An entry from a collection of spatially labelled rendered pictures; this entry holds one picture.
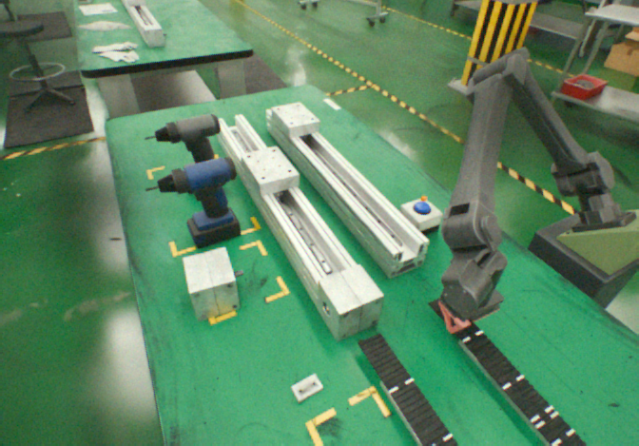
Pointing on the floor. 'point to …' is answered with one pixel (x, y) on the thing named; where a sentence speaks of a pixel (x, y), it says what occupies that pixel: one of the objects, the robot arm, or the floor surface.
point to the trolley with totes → (613, 105)
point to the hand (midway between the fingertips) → (460, 323)
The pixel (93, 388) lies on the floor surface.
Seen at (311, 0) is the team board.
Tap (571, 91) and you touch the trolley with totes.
